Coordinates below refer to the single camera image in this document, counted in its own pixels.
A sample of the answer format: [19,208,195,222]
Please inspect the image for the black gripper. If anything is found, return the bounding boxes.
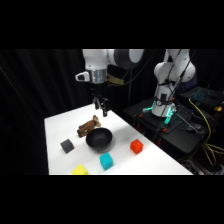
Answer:
[89,81,110,118]

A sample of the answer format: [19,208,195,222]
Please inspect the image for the red cube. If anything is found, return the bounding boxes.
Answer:
[130,139,144,155]

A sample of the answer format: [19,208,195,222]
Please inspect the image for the black bowl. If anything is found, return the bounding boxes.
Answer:
[85,127,114,151]

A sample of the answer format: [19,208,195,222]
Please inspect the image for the gray cube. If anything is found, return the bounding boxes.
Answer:
[60,138,75,154]

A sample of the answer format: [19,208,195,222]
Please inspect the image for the cyan cube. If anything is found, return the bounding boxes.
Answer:
[99,153,114,171]

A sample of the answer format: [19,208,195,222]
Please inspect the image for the yellow cube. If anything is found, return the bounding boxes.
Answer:
[71,163,89,176]

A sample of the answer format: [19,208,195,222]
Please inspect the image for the brown plush toy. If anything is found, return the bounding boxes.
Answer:
[76,114,102,139]

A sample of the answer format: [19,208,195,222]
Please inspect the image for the black curtain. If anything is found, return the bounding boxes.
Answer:
[0,49,224,176]

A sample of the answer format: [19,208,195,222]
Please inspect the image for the black robot stand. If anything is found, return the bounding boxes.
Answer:
[123,97,224,164]

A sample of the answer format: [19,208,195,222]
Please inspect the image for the black laptop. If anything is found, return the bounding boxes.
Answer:
[177,85,224,108]

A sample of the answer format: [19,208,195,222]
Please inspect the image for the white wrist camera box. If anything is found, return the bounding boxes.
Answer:
[75,71,91,83]

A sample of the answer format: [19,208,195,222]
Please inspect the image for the yellow cable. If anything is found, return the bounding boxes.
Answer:
[188,98,224,167]

